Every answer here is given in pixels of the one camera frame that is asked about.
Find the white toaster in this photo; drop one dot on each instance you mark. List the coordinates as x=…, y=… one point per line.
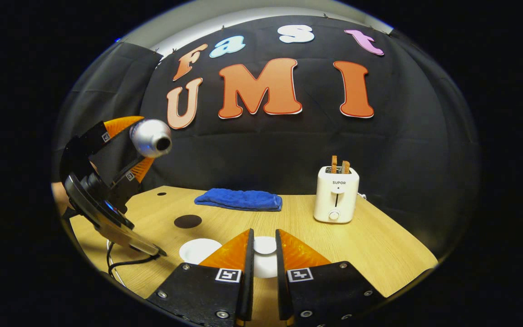
x=336, y=200

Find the white teacup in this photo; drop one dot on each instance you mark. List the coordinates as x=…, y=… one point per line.
x=198, y=250

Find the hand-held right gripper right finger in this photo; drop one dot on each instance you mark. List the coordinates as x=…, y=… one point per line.
x=282, y=295

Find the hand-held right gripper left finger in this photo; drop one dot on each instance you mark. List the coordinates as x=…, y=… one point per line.
x=248, y=295

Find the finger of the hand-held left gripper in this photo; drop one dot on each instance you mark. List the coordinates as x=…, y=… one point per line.
x=116, y=163
x=84, y=150

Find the silver water bottle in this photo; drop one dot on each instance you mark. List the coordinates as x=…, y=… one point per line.
x=149, y=136

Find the blue towel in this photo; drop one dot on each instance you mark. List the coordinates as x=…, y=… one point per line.
x=239, y=200

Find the dark round coaster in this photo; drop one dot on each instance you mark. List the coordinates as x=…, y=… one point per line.
x=188, y=221

